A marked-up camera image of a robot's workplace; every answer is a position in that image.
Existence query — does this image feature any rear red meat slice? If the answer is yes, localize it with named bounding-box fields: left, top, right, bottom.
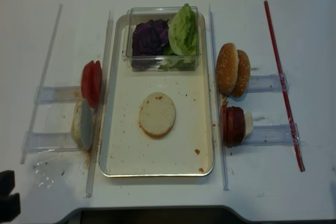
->
left=235, top=107, right=245, bottom=144

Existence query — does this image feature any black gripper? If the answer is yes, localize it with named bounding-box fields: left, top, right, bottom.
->
left=0, top=170, right=20, bottom=221

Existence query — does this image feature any red plastic rail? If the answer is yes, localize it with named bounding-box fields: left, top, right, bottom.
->
left=264, top=0, right=306, bottom=172

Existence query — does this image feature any clear crossbar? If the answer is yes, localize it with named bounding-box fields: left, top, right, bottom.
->
left=242, top=124, right=301, bottom=146
left=34, top=86, right=82, bottom=104
left=246, top=74, right=289, bottom=93
left=22, top=132, right=79, bottom=153

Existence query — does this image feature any clear long rail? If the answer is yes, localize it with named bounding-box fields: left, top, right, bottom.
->
left=85, top=10, right=113, bottom=198
left=208, top=5, right=229, bottom=191

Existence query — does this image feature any far left clear rail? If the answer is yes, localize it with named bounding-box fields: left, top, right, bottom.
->
left=20, top=4, right=63, bottom=164

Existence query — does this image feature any front red meat slice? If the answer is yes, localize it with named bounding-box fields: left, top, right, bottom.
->
left=222, top=105, right=233, bottom=147

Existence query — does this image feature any green lettuce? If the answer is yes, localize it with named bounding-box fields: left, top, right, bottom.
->
left=158, top=3, right=198, bottom=71

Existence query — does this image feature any front tomato slice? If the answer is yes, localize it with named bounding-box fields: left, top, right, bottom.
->
left=81, top=60, right=98, bottom=109

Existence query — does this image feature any white bread slice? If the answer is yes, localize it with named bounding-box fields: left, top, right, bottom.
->
left=139, top=92, right=176, bottom=138
left=70, top=99, right=93, bottom=151

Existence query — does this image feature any purple cabbage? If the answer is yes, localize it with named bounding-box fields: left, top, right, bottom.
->
left=132, top=19, right=169, bottom=56

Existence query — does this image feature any left lower clear crossbar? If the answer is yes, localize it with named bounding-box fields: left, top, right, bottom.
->
left=22, top=132, right=79, bottom=153

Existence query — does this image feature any clear plastic container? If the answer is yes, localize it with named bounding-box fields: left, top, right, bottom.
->
left=123, top=4, right=201, bottom=71

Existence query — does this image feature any rear tomato slice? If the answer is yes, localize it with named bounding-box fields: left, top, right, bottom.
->
left=92, top=60, right=102, bottom=109

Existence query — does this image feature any tomato slice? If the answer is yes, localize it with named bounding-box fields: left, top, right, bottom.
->
left=92, top=60, right=102, bottom=109
left=81, top=60, right=98, bottom=109

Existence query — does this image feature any metal baking tray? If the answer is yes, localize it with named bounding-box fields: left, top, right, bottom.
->
left=99, top=15, right=214, bottom=178

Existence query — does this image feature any right upper clear crossbar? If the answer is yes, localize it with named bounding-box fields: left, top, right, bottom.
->
left=246, top=74, right=289, bottom=93

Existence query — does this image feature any white cheese slice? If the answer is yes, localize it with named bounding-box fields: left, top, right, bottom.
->
left=240, top=111, right=254, bottom=140

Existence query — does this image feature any right clear long rail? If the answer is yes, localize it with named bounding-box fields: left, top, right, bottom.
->
left=208, top=5, right=229, bottom=191

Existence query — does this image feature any rear sesame bun top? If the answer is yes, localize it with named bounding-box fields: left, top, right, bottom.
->
left=230, top=50, right=250, bottom=98

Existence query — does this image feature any sesame bun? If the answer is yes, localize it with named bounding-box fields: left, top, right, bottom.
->
left=216, top=42, right=239, bottom=94
left=230, top=50, right=250, bottom=98

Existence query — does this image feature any left upper clear crossbar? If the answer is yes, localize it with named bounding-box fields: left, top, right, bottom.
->
left=34, top=86, right=82, bottom=104

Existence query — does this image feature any front sesame bun top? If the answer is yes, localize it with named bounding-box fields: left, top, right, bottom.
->
left=216, top=42, right=239, bottom=94

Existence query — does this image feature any right lower clear crossbar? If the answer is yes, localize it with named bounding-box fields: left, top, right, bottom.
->
left=242, top=124, right=301, bottom=146

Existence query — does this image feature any left clear long rail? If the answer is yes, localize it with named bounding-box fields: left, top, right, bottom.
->
left=85, top=10, right=113, bottom=198

